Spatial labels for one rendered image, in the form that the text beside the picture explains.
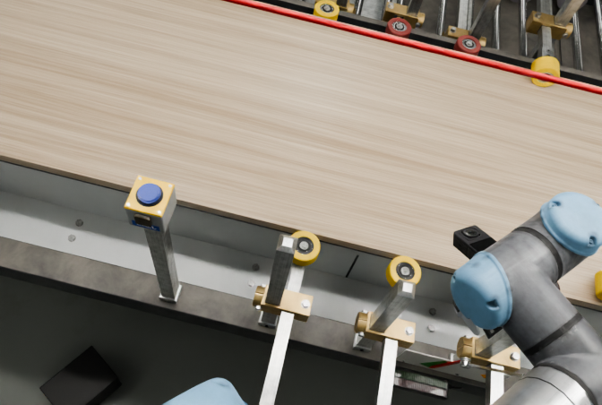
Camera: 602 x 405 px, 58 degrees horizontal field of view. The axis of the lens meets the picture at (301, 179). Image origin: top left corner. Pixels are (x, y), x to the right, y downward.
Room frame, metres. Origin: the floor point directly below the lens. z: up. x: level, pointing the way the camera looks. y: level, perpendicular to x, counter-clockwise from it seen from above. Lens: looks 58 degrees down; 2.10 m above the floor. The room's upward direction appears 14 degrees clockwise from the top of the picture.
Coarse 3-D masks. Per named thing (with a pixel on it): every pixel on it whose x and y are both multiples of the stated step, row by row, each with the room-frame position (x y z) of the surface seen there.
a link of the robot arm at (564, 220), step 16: (544, 208) 0.37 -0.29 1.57; (560, 208) 0.36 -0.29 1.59; (576, 208) 0.37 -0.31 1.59; (592, 208) 0.37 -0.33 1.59; (528, 224) 0.35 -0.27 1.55; (544, 224) 0.35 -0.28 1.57; (560, 224) 0.34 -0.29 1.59; (576, 224) 0.35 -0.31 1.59; (592, 224) 0.35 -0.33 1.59; (560, 240) 0.33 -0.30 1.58; (576, 240) 0.33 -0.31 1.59; (592, 240) 0.33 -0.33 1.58; (560, 256) 0.31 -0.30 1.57; (576, 256) 0.32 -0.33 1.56
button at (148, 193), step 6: (144, 186) 0.45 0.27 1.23; (150, 186) 0.45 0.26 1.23; (156, 186) 0.46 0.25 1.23; (138, 192) 0.44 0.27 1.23; (144, 192) 0.44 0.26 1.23; (150, 192) 0.44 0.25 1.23; (156, 192) 0.45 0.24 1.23; (144, 198) 0.43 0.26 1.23; (150, 198) 0.43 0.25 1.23; (156, 198) 0.43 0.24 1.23
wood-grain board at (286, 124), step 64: (0, 0) 1.11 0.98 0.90; (64, 0) 1.17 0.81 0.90; (128, 0) 1.23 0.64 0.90; (192, 0) 1.30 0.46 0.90; (0, 64) 0.88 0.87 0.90; (64, 64) 0.93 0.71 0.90; (128, 64) 0.99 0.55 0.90; (192, 64) 1.04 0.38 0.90; (256, 64) 1.10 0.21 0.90; (320, 64) 1.16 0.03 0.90; (384, 64) 1.23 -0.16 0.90; (448, 64) 1.29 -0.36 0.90; (0, 128) 0.69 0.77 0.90; (64, 128) 0.73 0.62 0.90; (128, 128) 0.78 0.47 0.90; (192, 128) 0.83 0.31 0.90; (256, 128) 0.88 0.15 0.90; (320, 128) 0.93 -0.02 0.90; (384, 128) 0.98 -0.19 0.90; (448, 128) 1.04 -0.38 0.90; (512, 128) 1.10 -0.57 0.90; (576, 128) 1.16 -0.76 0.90; (192, 192) 0.64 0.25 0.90; (256, 192) 0.68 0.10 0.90; (320, 192) 0.73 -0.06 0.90; (384, 192) 0.77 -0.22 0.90; (448, 192) 0.82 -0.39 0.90; (512, 192) 0.87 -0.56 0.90; (576, 192) 0.92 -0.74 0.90; (448, 256) 0.63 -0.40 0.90
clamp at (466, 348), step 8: (464, 336) 0.46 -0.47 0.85; (464, 344) 0.44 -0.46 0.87; (472, 344) 0.44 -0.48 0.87; (464, 352) 0.42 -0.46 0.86; (472, 352) 0.42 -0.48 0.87; (504, 352) 0.44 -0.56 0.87; (472, 360) 0.41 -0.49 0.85; (480, 360) 0.41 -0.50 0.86; (488, 360) 0.41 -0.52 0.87; (496, 360) 0.42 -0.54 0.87; (504, 360) 0.42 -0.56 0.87; (504, 368) 0.41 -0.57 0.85; (512, 368) 0.41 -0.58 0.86
